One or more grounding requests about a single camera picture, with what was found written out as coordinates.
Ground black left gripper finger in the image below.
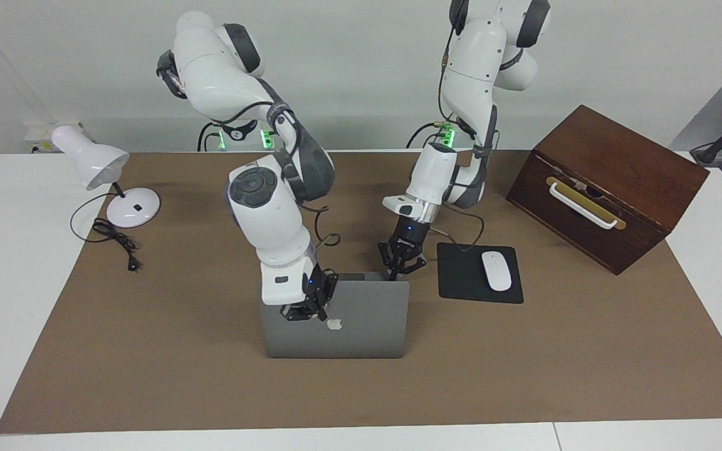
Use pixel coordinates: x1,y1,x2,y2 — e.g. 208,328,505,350
378,241,400,281
399,249,429,277

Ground dark wooden box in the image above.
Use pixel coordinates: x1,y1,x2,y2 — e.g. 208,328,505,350
506,105,710,276

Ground black right arm base cables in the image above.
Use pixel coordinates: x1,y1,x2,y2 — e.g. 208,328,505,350
196,121,224,152

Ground white box handle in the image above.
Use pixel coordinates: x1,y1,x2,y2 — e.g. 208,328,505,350
549,182,619,230

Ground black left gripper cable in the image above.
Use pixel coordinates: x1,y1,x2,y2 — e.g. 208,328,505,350
436,13,500,253

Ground black mouse pad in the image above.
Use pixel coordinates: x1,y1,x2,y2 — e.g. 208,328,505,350
437,242,525,304

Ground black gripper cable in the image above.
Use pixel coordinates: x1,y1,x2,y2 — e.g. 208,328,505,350
436,13,500,253
207,99,341,248

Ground white wall socket box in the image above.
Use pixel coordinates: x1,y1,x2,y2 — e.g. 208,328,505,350
24,121,86,154

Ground black arm base cables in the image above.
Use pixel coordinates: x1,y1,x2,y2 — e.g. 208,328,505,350
406,121,444,150
196,121,224,152

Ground black left arm base cables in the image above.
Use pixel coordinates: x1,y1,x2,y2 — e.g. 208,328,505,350
406,121,444,150

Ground white desk lamp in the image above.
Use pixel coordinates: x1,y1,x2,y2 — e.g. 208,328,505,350
51,124,162,229

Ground grey apple laptop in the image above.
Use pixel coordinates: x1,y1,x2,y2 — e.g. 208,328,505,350
259,272,411,360

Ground brown table mat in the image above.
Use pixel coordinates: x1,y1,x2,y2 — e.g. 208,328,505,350
0,149,722,435

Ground brass handle plate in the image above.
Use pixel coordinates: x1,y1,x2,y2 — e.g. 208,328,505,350
546,176,627,231

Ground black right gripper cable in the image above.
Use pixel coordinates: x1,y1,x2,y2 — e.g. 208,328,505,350
207,99,341,248

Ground white computer mouse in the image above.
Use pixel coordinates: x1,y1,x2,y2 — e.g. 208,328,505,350
481,251,513,292

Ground black lamp power cable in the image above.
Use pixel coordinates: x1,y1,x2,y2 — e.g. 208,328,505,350
70,191,142,272

